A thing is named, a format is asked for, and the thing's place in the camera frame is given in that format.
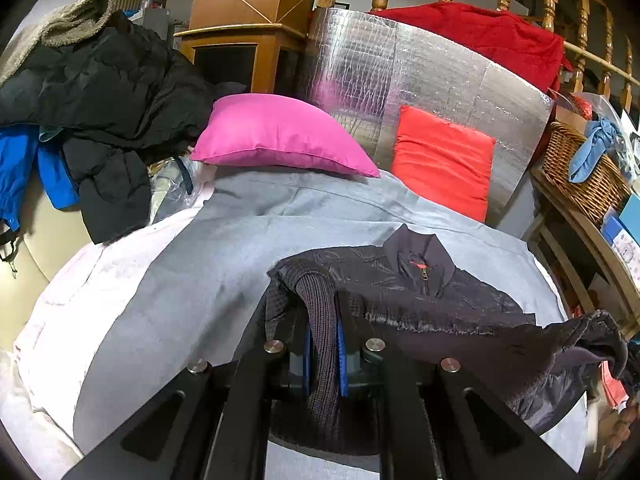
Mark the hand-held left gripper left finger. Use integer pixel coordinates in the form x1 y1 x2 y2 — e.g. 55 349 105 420
62 330 315 480

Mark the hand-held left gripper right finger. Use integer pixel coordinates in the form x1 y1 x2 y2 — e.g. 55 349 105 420
336 322 581 480

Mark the dark zip-up jacket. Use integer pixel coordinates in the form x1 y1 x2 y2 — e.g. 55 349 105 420
232 224 628 456

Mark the person's right hand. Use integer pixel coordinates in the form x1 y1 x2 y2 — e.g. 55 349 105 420
595 400 638 461

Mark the grey bed sheet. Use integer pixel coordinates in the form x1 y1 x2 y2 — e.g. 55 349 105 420
72 170 588 480

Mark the red pillow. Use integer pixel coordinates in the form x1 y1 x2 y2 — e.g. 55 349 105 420
390 105 497 224

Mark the clear plastic bag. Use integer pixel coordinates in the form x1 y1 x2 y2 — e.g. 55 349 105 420
147 152 218 221

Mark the pink pillow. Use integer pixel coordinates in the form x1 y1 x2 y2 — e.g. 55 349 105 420
190 94 381 178

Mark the white duvet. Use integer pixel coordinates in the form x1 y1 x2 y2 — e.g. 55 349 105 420
0 195 216 480

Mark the wooden rack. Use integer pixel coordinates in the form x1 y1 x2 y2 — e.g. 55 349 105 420
520 165 640 326

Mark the wicker basket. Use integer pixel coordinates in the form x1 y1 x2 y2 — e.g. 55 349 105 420
542 121 633 226

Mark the silver foil insulation panel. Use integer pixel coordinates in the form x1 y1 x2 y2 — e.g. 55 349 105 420
295 7 556 226

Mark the blue and white box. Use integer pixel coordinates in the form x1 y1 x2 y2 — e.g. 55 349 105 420
600 192 640 286

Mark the light blue cloth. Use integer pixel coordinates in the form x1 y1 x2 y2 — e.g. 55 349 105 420
569 115 626 184

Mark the black puffer jacket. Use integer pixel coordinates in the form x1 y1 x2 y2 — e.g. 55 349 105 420
0 10 216 245

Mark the blue jacket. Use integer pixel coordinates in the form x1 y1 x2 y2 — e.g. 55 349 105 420
0 122 81 233

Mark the red fleece blanket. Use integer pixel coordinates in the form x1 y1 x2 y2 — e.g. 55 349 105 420
367 1 573 96

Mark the olive fleece garment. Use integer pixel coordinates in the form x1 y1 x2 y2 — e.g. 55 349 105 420
0 0 132 86

